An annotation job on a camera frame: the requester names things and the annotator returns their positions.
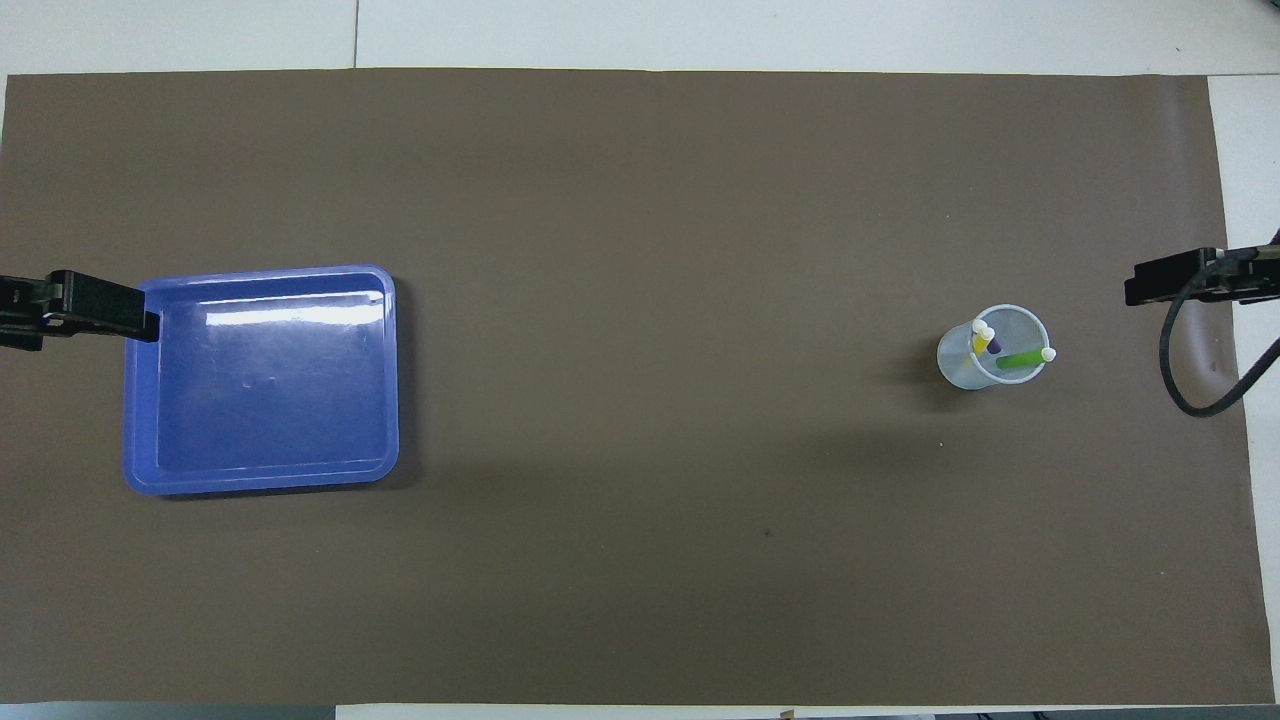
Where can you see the translucent plastic cup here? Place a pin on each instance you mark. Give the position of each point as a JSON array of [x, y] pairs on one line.
[[958, 365]]

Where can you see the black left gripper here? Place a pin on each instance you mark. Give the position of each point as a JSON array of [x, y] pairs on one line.
[[25, 312]]

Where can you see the brown table mat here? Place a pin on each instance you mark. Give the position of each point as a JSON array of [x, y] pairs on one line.
[[640, 250]]

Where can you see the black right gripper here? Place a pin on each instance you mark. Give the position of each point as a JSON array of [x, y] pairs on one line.
[[1245, 275]]

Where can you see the blue plastic tray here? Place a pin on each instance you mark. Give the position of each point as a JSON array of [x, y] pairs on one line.
[[270, 400]]

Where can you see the green marker pen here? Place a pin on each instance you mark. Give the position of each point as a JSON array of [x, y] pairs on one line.
[[1020, 359]]

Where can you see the yellow marker pen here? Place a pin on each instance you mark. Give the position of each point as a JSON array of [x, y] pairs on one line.
[[981, 340]]

